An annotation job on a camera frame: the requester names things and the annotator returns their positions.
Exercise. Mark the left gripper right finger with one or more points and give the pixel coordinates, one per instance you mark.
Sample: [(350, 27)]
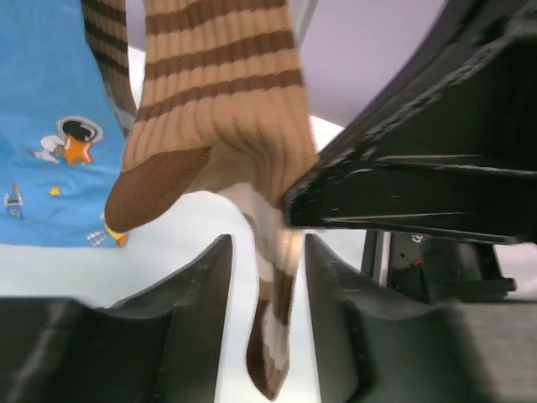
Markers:
[(374, 345)]

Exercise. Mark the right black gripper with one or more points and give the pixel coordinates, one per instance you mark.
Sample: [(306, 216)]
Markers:
[(448, 148)]

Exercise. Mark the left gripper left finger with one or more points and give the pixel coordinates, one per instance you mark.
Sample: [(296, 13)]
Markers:
[(162, 344)]

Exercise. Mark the brown striped sock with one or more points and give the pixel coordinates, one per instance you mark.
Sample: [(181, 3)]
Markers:
[(224, 109), (107, 35)]

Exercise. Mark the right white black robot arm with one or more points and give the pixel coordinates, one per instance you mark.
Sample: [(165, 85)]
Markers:
[(430, 268)]

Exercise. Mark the blue cartoon print sock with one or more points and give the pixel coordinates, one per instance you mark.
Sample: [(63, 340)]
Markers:
[(61, 143)]

